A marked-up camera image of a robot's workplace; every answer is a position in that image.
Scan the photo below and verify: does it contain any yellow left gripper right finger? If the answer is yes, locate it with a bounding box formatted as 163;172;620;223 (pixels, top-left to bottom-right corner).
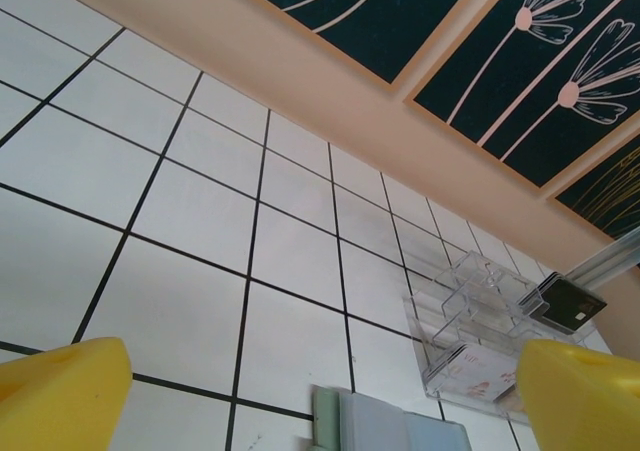
517;339;640;451

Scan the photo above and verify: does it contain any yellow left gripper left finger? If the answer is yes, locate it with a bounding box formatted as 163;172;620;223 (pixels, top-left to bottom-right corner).
0;336;134;451

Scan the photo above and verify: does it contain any sage green card holder wallet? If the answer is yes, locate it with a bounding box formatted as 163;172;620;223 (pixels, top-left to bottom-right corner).
312;384;471;451

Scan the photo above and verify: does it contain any black credit card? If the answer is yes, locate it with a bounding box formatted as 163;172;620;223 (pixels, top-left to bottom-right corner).
517;273;609;335

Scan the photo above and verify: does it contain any white VIP card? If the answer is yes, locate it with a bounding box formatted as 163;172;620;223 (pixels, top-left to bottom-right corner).
424;343;524;406

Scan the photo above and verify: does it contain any clear acrylic card stand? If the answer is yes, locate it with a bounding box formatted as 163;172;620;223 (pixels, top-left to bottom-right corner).
402;249;609;425

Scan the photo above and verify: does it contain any aluminium frame post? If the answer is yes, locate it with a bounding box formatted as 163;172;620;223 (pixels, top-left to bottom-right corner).
564;233;640;292

